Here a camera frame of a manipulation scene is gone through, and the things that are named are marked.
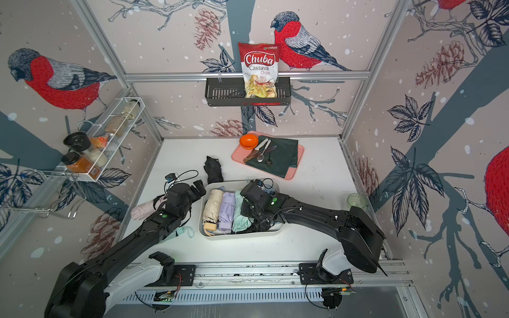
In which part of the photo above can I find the black umbrella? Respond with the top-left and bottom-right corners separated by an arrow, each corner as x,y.
248,217 -> 276,233
204,156 -> 224,184

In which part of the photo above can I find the mint green umbrella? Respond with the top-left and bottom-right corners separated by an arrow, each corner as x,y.
232,191 -> 252,233
176,226 -> 195,238

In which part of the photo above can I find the beige umbrella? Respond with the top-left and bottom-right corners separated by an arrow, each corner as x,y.
202,189 -> 224,236

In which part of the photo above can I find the pink umbrella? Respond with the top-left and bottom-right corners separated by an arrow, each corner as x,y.
131,196 -> 166,221

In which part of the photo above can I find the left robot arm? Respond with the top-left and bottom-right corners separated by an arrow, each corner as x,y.
44,180 -> 206,317

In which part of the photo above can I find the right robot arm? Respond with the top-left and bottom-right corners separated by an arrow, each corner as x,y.
241,182 -> 385,274

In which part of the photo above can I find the white storage box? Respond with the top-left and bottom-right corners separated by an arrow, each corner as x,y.
198,180 -> 284,241

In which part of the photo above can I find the silver spoon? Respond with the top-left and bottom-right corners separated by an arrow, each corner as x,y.
257,139 -> 271,162

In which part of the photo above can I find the dark green cloth napkin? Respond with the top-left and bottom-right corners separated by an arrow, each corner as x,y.
246,135 -> 299,178

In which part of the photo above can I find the pink plastic tray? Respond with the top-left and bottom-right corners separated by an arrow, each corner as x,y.
231,131 -> 305,180

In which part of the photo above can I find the orange plastic bowl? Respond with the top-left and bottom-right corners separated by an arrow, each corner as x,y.
239,134 -> 259,150

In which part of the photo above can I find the clear green glass jar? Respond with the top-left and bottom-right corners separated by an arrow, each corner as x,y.
347,193 -> 367,209

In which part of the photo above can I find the orange spice jar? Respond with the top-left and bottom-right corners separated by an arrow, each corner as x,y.
62,152 -> 100,178

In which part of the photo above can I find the black lid spice jar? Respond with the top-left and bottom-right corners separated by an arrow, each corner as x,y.
63,131 -> 92,152

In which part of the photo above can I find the Chuba cassava chips bag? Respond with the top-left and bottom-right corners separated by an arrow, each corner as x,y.
239,43 -> 280,98

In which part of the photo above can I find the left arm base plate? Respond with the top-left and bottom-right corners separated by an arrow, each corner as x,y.
148,264 -> 197,287

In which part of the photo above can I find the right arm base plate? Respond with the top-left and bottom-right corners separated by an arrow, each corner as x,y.
297,262 -> 354,285

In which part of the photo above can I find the white wire spice rack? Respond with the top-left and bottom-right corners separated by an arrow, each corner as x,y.
46,97 -> 145,182

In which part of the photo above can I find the black wall basket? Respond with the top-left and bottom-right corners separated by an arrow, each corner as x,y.
205,77 -> 292,107

